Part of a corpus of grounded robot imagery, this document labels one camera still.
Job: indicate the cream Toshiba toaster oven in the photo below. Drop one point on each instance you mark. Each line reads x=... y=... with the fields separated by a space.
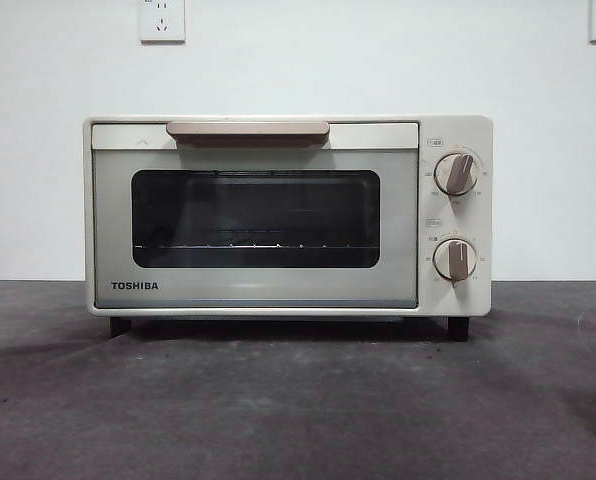
x=458 y=130

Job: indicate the cream timer knob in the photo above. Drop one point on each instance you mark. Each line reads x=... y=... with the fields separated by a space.
x=455 y=259

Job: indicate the cream temperature knob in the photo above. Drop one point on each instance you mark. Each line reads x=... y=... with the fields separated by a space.
x=457 y=174

